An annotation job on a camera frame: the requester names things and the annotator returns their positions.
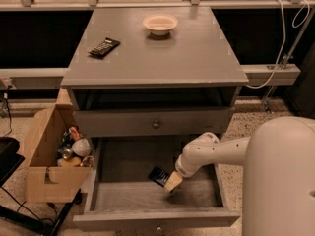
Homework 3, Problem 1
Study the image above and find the white cable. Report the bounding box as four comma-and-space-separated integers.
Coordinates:
245, 0, 311, 89

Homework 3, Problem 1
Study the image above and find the white paper bowl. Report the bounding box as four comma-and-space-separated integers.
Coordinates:
143, 14, 178, 36

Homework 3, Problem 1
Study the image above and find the black snack bar on counter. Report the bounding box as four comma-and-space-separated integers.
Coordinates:
89, 37, 120, 58

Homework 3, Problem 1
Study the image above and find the grey wooden drawer cabinet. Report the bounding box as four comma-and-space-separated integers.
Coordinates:
60, 6, 249, 232

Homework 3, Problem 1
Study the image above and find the dark blue rxbar wrapper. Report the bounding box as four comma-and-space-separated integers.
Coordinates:
148, 167, 170, 187

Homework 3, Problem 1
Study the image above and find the metal can in box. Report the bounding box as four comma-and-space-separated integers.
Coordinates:
62, 148, 73, 160

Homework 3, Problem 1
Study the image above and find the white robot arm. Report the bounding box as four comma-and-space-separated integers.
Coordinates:
165, 117, 315, 236

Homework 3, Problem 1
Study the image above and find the colourful snack pack in box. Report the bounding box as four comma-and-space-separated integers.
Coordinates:
62, 126, 82, 145

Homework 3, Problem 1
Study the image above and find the closed grey top drawer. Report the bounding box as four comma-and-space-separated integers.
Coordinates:
73, 108, 233, 137

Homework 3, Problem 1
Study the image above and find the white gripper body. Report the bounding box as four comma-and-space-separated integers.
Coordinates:
175, 155, 197, 178

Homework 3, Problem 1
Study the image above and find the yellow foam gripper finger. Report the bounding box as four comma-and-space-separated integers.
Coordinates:
164, 171, 183, 192

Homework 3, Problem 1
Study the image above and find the white crumpled bag in box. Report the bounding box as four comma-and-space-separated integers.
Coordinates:
72, 138, 92, 157

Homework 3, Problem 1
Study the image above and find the open grey middle drawer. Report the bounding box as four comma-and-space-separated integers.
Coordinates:
73, 135, 240, 231

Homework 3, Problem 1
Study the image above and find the cardboard box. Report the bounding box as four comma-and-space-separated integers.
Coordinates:
24, 103, 95, 204

